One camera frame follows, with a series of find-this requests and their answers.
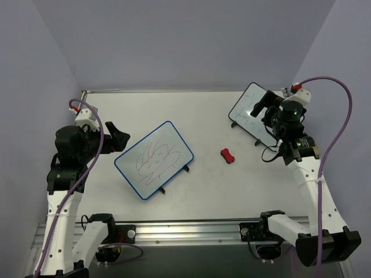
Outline blue framed whiteboard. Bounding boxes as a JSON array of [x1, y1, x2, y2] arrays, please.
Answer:
[[114, 120, 194, 200]]

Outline red whiteboard eraser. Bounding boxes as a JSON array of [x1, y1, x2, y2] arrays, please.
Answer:
[[220, 148, 235, 164]]

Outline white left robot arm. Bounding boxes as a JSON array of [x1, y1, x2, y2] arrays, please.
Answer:
[[32, 122, 130, 277]]

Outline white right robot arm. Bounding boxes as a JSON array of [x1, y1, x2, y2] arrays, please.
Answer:
[[228, 83, 361, 266]]

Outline black framed whiteboard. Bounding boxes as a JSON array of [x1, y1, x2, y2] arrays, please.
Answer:
[[228, 82, 276, 147]]

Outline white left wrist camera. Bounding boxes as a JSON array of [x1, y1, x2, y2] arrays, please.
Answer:
[[75, 108, 99, 130]]

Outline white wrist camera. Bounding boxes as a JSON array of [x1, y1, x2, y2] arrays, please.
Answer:
[[286, 85, 311, 107], [75, 108, 99, 130]]

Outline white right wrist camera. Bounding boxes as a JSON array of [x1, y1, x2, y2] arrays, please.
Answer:
[[286, 85, 311, 107]]

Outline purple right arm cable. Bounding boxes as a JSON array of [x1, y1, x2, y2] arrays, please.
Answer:
[[249, 76, 353, 278]]

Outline aluminium mounting rail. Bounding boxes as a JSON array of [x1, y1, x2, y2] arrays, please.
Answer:
[[28, 215, 322, 250]]

